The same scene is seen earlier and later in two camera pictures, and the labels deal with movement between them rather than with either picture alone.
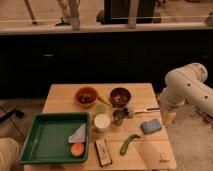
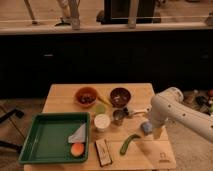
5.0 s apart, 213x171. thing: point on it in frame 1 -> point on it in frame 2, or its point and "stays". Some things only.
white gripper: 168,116 -> 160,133
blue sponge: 150,126 stays
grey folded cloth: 79,136 stays
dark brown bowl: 120,97 stays
